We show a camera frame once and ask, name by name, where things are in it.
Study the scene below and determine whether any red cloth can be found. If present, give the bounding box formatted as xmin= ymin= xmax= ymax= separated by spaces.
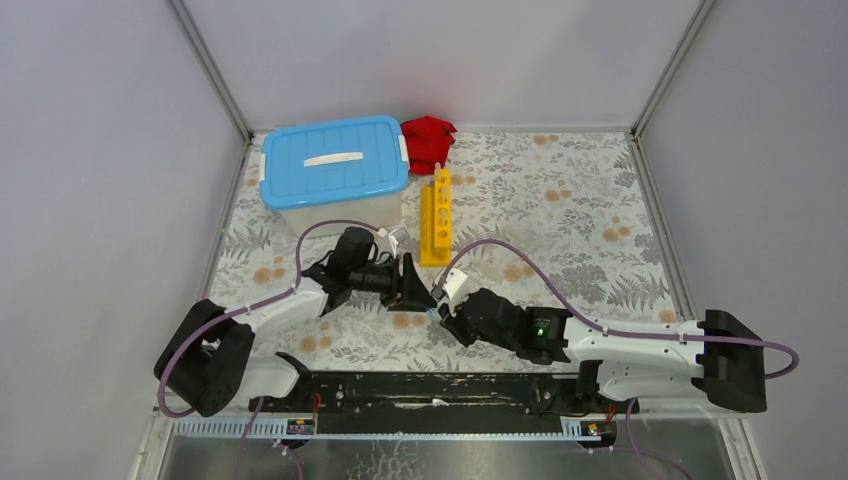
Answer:
xmin=400 ymin=116 xmax=457 ymax=175

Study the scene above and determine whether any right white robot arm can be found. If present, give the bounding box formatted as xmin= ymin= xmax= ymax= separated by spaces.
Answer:
xmin=438 ymin=288 xmax=767 ymax=413

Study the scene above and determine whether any clear plastic tube rack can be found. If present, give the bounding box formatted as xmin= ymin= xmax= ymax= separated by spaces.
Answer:
xmin=473 ymin=227 xmax=536 ymax=284

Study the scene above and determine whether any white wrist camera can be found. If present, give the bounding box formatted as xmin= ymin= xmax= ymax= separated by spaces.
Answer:
xmin=377 ymin=227 xmax=410 ymax=257
xmin=431 ymin=268 xmax=470 ymax=308

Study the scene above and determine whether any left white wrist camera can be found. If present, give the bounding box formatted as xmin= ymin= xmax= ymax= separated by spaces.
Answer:
xmin=377 ymin=227 xmax=410 ymax=257

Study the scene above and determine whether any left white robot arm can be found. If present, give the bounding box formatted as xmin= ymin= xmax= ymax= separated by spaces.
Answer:
xmin=153 ymin=222 xmax=437 ymax=418

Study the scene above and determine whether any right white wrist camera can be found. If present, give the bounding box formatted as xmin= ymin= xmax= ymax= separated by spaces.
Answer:
xmin=431 ymin=268 xmax=470 ymax=308

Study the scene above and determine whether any yellow test tube rack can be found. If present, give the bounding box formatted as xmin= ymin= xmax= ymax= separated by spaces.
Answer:
xmin=419 ymin=168 xmax=452 ymax=268

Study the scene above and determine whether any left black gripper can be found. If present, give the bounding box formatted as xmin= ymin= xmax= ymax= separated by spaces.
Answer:
xmin=349 ymin=253 xmax=438 ymax=313

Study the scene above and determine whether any blue plastic bin lid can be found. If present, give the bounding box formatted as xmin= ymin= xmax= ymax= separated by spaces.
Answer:
xmin=259 ymin=115 xmax=409 ymax=211

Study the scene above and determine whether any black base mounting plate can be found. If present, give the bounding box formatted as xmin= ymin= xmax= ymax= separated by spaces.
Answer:
xmin=250 ymin=371 xmax=629 ymax=437

